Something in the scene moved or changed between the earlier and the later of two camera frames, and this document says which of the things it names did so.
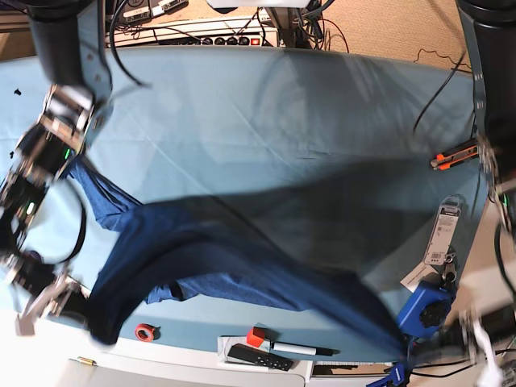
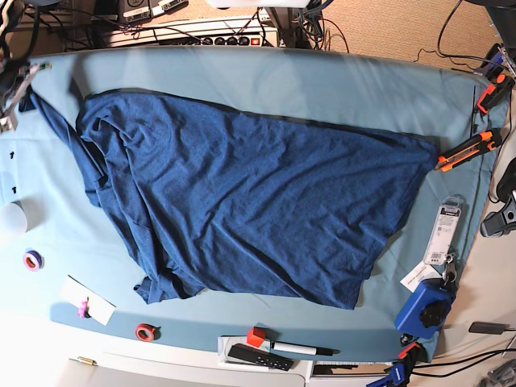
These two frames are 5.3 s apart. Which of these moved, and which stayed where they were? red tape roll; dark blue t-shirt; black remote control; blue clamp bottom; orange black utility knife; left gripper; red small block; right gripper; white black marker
Moved: left gripper; dark blue t-shirt; right gripper
Stayed: orange black utility knife; red small block; black remote control; red tape roll; blue clamp bottom; white black marker
